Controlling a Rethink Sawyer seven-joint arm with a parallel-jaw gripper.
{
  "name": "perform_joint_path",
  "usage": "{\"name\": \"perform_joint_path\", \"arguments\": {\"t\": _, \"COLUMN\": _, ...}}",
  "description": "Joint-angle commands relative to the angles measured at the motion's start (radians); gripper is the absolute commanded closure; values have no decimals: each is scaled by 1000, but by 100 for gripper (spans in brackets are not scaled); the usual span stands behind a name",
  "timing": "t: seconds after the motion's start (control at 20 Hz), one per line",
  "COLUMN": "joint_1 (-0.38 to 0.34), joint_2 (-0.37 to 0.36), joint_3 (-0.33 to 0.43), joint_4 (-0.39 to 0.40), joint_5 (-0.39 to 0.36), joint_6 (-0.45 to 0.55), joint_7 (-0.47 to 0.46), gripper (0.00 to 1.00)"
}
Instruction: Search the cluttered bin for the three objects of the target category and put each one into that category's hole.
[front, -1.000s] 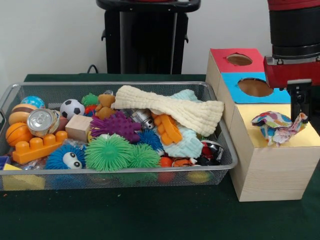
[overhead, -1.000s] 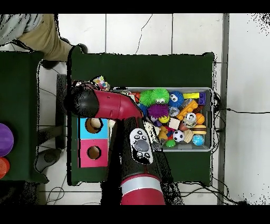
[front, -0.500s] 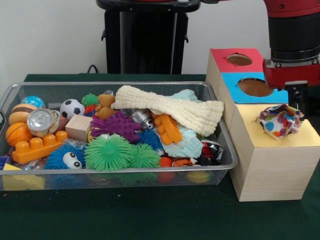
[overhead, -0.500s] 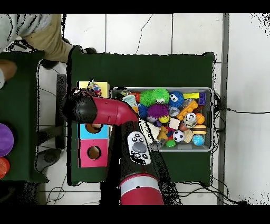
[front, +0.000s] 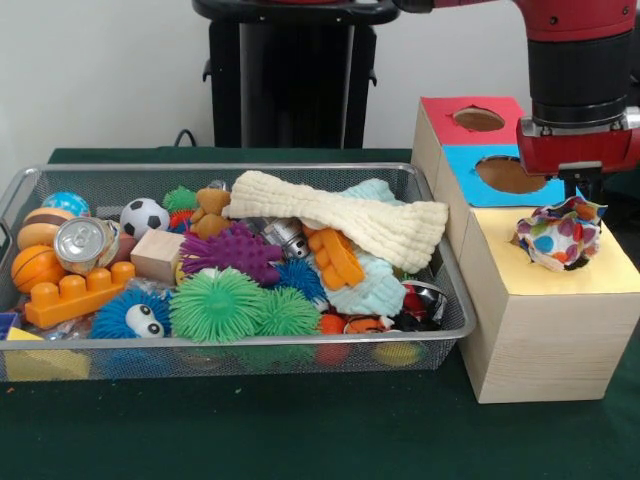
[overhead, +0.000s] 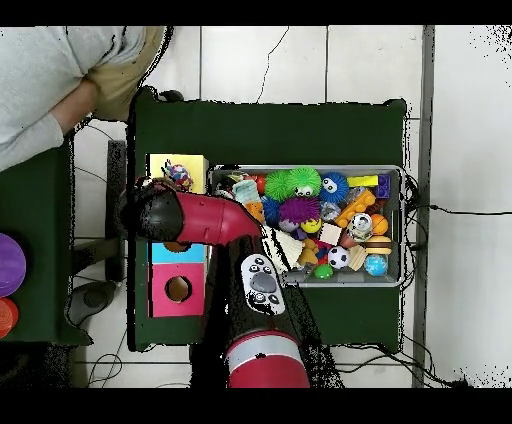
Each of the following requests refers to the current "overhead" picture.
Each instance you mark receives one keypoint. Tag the cream knitted cloth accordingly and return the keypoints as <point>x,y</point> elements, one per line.
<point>286,248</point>

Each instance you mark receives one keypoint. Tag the white cloth with coloured dots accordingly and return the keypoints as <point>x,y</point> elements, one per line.
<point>180,174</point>

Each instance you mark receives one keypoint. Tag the person's forearm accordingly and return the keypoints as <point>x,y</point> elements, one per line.
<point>76,106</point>

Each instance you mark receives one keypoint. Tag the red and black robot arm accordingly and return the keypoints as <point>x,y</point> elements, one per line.
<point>212,220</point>

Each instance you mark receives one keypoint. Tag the wooden box with three holes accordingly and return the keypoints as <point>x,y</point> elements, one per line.
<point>160,280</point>

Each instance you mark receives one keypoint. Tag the silver mesh bin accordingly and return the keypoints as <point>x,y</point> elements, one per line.
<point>394,240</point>

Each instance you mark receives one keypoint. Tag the orange plastic building block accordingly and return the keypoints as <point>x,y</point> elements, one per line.
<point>256,211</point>

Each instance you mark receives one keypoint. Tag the light blue knitted cloth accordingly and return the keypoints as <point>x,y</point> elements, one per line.
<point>246,191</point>

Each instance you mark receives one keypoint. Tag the purple spiky toy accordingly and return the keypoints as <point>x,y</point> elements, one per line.
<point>299,208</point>

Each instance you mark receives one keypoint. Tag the large green spiky ball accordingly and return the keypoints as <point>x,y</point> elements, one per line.
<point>306,180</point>

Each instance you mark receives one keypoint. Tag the dark green table cloth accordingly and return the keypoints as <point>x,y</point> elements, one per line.
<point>40,240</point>
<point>260,132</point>

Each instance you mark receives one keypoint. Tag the blue spiky ball with eyes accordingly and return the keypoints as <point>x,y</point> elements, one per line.
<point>335,188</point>

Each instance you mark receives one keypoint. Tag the small soccer ball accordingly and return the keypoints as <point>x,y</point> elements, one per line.
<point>338,257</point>

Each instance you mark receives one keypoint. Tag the long orange building block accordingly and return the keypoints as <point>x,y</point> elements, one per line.
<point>356,206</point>

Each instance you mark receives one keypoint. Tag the silver drink can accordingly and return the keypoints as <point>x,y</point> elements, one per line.
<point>360,227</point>

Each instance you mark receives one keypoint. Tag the orange toy basketball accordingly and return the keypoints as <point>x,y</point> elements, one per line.
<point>380,224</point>

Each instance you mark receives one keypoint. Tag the black stand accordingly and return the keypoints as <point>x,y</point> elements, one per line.
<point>116,240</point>

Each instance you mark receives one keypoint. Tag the purple bowl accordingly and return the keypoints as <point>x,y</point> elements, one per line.
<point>10,264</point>

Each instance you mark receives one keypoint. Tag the person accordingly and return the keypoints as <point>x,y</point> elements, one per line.
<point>40,60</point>

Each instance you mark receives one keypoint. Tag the orange ribbed disc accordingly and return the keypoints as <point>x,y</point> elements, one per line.
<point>7,318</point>

